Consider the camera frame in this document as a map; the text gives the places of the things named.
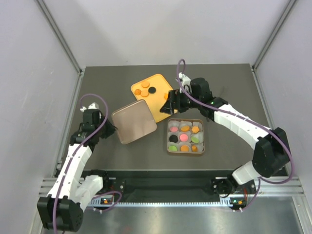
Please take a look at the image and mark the green cookie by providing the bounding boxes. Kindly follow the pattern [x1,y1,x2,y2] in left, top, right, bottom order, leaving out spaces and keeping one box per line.
[191,136,199,144]
[168,145,177,152]

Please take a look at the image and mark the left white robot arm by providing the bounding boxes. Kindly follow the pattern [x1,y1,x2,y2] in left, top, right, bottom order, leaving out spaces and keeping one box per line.
[37,107,116,233]

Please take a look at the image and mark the orange round cookie top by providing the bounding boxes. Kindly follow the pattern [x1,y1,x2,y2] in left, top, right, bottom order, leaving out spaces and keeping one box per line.
[141,81,150,88]

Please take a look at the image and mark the purple cable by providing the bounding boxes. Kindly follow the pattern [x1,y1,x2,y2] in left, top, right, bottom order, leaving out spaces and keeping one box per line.
[52,94,122,232]
[176,58,297,212]

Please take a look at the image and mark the brown flower cookie left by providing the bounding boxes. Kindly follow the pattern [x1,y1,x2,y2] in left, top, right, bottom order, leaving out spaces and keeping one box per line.
[134,89,141,96]

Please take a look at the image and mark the orange plastic tray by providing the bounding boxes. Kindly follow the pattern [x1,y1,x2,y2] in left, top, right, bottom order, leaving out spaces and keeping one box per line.
[131,74,173,123]

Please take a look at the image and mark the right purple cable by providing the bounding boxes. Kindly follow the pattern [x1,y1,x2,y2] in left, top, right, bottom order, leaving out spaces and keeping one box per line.
[176,58,297,212]

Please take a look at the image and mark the black sandwich cookie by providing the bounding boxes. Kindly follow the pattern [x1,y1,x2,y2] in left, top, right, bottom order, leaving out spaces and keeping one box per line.
[148,87,156,94]
[169,135,178,143]

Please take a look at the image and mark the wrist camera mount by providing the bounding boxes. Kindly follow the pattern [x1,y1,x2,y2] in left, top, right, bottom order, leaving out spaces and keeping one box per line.
[176,72,192,94]
[80,102,99,113]

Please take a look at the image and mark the round orange biscuit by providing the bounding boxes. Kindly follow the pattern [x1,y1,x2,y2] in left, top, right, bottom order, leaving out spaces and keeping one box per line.
[180,125,191,132]

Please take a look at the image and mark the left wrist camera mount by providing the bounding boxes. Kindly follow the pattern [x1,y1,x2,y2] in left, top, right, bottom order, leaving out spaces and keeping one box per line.
[80,102,99,113]

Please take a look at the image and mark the gold tin lid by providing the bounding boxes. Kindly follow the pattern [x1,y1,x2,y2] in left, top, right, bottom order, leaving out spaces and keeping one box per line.
[112,100,157,145]

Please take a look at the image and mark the pink sandwich cookie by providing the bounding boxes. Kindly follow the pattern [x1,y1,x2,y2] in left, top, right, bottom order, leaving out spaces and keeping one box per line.
[170,126,178,132]

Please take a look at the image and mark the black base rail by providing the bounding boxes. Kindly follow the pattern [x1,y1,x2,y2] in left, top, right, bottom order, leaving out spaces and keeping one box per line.
[82,170,256,203]

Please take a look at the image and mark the gold cookie tin box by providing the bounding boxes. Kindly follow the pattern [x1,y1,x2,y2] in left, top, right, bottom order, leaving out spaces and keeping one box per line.
[166,118,205,156]

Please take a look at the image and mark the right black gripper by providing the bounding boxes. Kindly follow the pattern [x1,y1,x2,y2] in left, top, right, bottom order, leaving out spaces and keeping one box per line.
[160,88,201,116]

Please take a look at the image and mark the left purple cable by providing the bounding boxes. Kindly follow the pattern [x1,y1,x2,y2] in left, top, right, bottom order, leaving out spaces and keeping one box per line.
[52,94,122,232]

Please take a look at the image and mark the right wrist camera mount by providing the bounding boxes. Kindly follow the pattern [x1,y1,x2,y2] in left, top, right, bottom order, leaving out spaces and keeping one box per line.
[176,72,192,94]

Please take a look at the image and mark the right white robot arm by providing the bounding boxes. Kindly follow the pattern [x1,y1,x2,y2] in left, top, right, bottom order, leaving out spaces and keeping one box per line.
[160,74,291,193]

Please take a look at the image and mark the small orange flower cookie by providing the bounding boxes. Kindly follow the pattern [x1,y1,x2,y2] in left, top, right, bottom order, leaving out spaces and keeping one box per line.
[192,145,198,152]

